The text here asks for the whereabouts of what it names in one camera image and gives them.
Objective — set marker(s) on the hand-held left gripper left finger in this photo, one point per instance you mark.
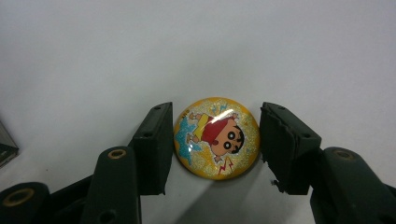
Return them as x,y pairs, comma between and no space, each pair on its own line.
152,149

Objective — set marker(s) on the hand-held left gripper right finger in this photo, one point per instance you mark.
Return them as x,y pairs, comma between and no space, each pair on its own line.
289,149

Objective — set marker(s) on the round yellow cartoon badge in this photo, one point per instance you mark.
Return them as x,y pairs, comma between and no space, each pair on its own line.
218,137

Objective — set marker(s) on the dark transparent compartment box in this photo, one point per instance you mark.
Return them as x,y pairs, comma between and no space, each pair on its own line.
5,149

